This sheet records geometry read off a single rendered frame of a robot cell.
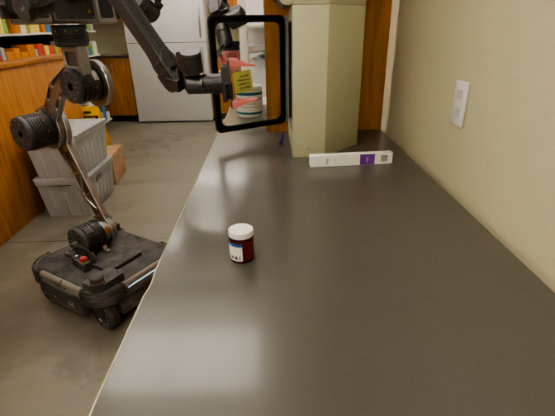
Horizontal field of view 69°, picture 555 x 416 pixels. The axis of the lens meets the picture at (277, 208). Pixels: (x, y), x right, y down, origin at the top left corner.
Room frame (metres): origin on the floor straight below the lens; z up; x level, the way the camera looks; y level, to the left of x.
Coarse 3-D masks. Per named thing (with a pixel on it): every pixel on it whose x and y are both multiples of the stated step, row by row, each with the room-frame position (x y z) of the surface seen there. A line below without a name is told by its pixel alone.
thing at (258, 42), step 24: (240, 24) 1.54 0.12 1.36; (264, 24) 1.59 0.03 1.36; (216, 48) 1.49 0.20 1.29; (240, 48) 1.54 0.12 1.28; (264, 48) 1.59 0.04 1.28; (240, 72) 1.53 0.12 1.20; (264, 72) 1.58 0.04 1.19; (240, 96) 1.53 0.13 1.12; (264, 96) 1.58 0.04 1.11; (240, 120) 1.53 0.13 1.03; (264, 120) 1.58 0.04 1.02
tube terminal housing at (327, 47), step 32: (320, 0) 1.33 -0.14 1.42; (352, 0) 1.41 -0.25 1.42; (320, 32) 1.33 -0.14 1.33; (352, 32) 1.42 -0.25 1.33; (320, 64) 1.33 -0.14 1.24; (352, 64) 1.43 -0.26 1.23; (320, 96) 1.33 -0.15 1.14; (352, 96) 1.43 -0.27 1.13; (288, 128) 1.61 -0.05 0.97; (320, 128) 1.33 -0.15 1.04; (352, 128) 1.44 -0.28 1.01
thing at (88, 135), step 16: (80, 128) 3.07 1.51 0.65; (96, 128) 3.19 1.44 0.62; (80, 144) 2.91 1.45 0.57; (96, 144) 3.18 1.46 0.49; (32, 160) 2.85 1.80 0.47; (48, 160) 2.85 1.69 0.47; (80, 160) 2.87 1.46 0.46; (96, 160) 3.15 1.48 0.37; (48, 176) 2.86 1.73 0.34; (64, 176) 2.86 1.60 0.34
